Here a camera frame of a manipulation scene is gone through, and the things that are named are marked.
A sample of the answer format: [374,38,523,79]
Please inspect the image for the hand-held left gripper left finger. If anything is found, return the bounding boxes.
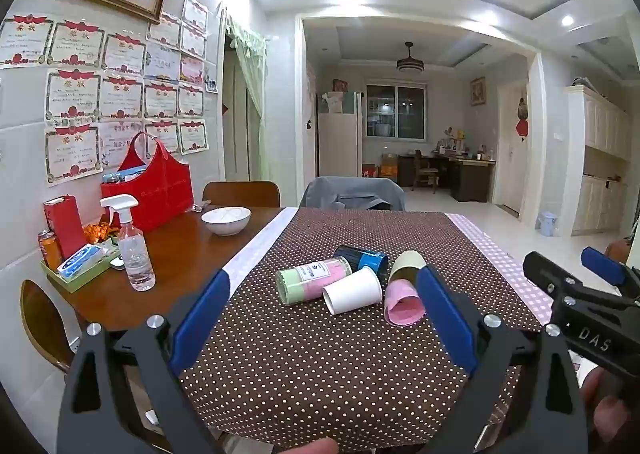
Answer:
[56,269,232,454]

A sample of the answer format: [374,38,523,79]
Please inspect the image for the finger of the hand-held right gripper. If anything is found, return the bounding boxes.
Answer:
[581,247,640,299]
[522,251,636,315]

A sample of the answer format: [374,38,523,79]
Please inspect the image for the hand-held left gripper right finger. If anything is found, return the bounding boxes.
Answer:
[416,266,590,454]

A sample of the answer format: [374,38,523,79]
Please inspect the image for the white paper cup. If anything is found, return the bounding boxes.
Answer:
[321,266,383,316]

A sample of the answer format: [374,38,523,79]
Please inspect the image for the pale green cup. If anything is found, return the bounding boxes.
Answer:
[389,250,428,285]

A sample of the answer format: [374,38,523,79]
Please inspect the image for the blue and black cup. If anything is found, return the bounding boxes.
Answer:
[332,244,390,285]

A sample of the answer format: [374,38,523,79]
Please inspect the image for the pink and green cup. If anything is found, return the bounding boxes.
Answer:
[275,256,353,305]

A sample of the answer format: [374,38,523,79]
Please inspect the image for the person's right hand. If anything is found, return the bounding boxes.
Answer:
[580,368,637,442]

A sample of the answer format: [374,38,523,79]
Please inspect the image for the person's left hand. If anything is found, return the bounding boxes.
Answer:
[257,436,342,454]

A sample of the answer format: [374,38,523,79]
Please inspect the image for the wooden dining table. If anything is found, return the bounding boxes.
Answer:
[60,206,287,337]

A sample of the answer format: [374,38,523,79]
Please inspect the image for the clear spray bottle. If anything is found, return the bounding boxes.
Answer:
[100,195,157,292]

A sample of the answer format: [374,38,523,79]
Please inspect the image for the white bowl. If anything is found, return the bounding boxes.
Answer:
[201,207,252,237]

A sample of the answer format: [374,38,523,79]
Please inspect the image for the white door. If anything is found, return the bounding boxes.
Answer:
[495,84,528,215]

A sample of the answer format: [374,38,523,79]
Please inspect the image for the dark wooden desk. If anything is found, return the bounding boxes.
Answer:
[397,154,497,203]

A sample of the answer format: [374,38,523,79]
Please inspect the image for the brown dotted tablecloth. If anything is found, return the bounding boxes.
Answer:
[177,206,558,454]

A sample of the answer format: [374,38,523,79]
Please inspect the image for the wooden chair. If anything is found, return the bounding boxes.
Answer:
[202,181,281,209]
[20,280,83,376]

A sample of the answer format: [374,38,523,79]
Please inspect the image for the green tray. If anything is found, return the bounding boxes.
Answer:
[41,239,121,293]

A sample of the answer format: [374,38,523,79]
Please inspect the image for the blue and white box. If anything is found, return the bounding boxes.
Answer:
[57,243,110,281]

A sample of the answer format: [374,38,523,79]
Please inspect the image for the red tote bag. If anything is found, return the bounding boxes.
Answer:
[100,131,195,233]

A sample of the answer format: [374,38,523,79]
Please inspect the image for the orange snack packet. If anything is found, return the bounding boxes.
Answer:
[82,223,121,245]

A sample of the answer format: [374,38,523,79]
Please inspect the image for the dark desk chair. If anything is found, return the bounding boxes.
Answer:
[412,150,440,193]

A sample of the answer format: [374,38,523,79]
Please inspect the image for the red hanging ornament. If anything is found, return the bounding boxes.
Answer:
[515,91,531,142]

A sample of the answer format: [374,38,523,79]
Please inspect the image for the grey cloth covered chair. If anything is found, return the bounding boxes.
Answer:
[299,176,406,212]

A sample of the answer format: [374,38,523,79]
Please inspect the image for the cardboard boxes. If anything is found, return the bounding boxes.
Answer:
[362,153,401,185]

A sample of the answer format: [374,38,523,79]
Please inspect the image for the red box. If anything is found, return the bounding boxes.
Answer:
[43,195,87,259]

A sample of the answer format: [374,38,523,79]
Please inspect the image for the orange drink can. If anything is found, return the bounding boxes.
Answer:
[38,230,63,271]

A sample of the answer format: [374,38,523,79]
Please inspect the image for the cream refrigerator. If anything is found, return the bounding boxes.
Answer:
[316,91,363,179]

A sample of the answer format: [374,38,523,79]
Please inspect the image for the window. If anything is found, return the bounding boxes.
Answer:
[365,82,428,139]

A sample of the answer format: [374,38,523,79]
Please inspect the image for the green door curtain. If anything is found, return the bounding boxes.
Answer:
[225,16,269,182]

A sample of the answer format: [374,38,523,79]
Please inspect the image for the round ceiling lamp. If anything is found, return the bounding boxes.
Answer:
[396,42,425,73]

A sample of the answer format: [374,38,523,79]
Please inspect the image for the cream wall cabinet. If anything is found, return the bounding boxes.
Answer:
[565,84,633,235]

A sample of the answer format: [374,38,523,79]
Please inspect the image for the group of wall certificates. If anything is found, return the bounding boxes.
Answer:
[0,0,208,187]

